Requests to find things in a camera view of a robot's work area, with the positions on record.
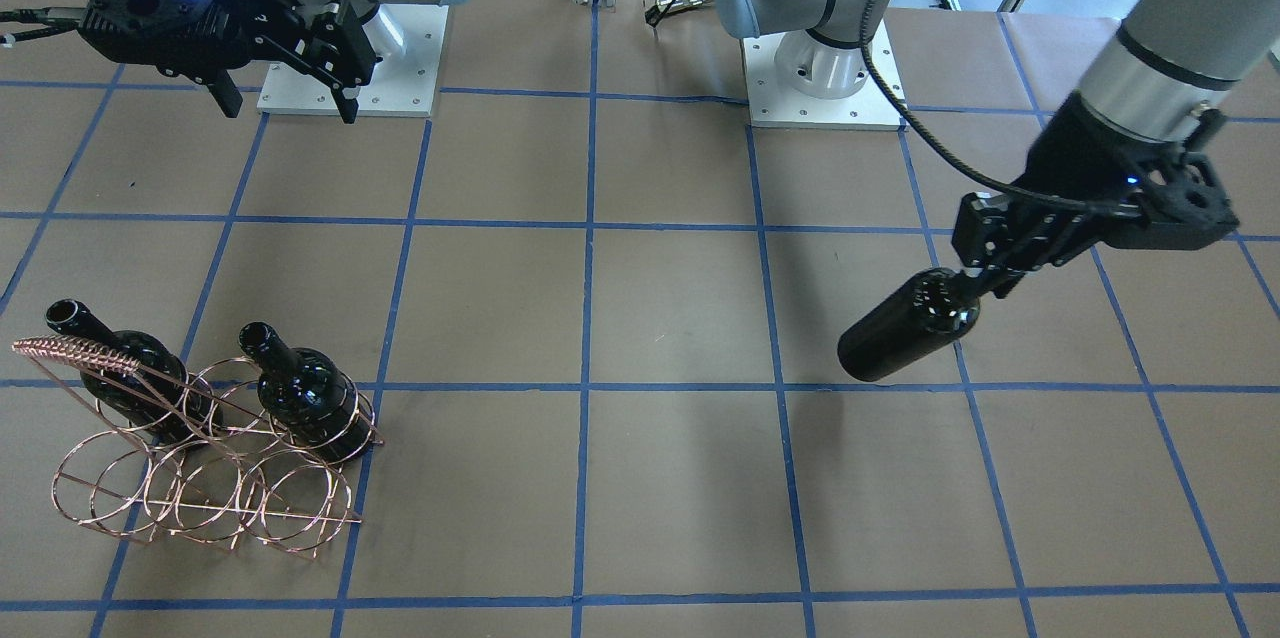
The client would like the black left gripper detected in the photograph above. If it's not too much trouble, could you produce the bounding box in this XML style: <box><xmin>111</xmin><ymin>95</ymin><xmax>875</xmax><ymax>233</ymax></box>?
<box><xmin>951</xmin><ymin>94</ymin><xmax>1240</xmax><ymax>299</ymax></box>

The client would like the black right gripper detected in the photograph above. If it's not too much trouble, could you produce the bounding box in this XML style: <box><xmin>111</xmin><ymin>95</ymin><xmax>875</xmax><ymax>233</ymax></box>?
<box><xmin>77</xmin><ymin>0</ymin><xmax>378</xmax><ymax>124</ymax></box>

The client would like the dark wine bottle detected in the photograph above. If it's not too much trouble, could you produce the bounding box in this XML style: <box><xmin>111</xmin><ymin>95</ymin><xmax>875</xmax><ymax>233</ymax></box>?
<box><xmin>837</xmin><ymin>268</ymin><xmax>980</xmax><ymax>382</ymax></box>

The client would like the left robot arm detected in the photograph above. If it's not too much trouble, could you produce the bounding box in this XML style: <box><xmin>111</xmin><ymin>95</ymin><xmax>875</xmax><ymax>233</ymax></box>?
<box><xmin>716</xmin><ymin>0</ymin><xmax>1277</xmax><ymax>305</ymax></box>

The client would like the dark bottle in basket front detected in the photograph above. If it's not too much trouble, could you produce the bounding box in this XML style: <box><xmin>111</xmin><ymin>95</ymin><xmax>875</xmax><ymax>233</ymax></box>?
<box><xmin>239</xmin><ymin>322</ymin><xmax>371</xmax><ymax>465</ymax></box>

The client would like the dark bottle in basket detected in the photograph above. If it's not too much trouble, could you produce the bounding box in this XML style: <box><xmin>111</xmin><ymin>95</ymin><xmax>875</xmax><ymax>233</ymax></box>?
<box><xmin>239</xmin><ymin>322</ymin><xmax>371</xmax><ymax>465</ymax></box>
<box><xmin>45</xmin><ymin>299</ymin><xmax>216</xmax><ymax>447</ymax></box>

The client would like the dark bottle in basket rear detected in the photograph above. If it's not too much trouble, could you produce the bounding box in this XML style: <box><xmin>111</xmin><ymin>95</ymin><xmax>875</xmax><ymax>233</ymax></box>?
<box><xmin>45</xmin><ymin>299</ymin><xmax>216</xmax><ymax>447</ymax></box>

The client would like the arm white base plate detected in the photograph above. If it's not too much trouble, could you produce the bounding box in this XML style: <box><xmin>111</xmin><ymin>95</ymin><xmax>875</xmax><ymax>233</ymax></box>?
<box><xmin>257</xmin><ymin>3</ymin><xmax>448</xmax><ymax>118</ymax></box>
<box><xmin>741</xmin><ymin>31</ymin><xmax>902</xmax><ymax>131</ymax></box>

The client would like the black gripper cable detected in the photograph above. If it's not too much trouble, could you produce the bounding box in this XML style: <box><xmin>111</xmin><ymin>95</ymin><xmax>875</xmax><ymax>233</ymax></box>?
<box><xmin>858</xmin><ymin>0</ymin><xmax>1146</xmax><ymax>215</ymax></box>

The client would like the copper wire wine basket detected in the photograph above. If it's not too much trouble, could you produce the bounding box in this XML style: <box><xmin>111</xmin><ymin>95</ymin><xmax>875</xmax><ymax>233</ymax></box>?
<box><xmin>12</xmin><ymin>334</ymin><xmax>362</xmax><ymax>560</ymax></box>

